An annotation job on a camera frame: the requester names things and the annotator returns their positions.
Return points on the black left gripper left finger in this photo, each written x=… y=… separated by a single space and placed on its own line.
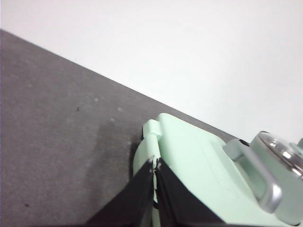
x=132 y=201

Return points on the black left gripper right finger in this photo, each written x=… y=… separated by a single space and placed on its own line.
x=180 y=203

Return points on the silver control knob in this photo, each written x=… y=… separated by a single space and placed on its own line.
x=272 y=144

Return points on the mint green breakfast machine base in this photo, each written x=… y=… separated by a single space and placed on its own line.
x=291 y=203

